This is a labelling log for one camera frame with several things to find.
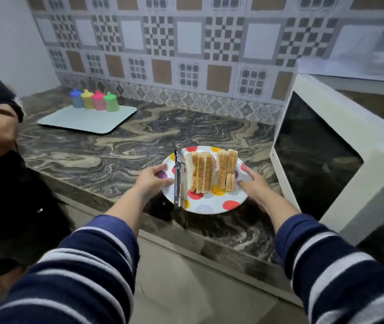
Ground person's left hand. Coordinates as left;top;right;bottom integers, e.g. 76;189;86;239
134;163;174;204

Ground person's right hand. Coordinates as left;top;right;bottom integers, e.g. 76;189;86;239
237;164;274;210

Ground white polka dot plate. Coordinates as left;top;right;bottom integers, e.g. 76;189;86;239
161;146;252;215

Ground person's right forearm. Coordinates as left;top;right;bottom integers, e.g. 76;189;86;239
258;191;384;324

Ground person's left forearm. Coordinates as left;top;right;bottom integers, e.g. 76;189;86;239
0;187;149;324

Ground metal kitchen tongs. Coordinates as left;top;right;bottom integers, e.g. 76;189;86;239
173;149;187;210

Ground row of bread slices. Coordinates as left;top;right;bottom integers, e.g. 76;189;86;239
185;149;239;195

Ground white microwave door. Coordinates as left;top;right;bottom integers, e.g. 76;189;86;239
269;74;384;246

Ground green squeeze bottle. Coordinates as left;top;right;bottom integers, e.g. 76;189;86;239
104;92;120;113

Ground beige counter cabinet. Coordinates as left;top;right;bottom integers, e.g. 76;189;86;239
55;194;309;324

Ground white rectangular tray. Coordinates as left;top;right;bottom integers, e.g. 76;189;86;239
37;104;138;135

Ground pink squeeze bottle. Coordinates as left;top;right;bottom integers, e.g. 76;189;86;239
92;90;106;111

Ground yellow squeeze bottle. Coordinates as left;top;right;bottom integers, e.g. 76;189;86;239
81;89;95;110

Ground blue squeeze bottle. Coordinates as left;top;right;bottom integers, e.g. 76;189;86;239
70;88;84;109

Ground white microwave oven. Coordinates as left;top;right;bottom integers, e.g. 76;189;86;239
295;56;384;133

